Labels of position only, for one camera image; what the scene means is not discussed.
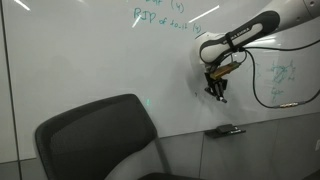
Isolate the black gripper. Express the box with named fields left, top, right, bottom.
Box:
left=205, top=73, right=227, bottom=98

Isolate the purple whiteboard marker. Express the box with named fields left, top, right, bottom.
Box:
left=218, top=96, right=227, bottom=103

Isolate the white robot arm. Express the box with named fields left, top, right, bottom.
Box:
left=194, top=0, right=320, bottom=101

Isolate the black office chair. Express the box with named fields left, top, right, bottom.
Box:
left=34, top=93, right=201, bottom=180

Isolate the black whiteboard eraser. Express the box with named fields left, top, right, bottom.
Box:
left=216, top=124, right=235, bottom=134

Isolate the wrist camera on wooden mount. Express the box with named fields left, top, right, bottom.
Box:
left=210, top=61, right=241, bottom=80

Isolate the black cable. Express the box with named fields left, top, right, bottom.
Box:
left=244, top=39, right=320, bottom=110

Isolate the white wall whiteboard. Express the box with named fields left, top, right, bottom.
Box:
left=0, top=0, right=319, bottom=162

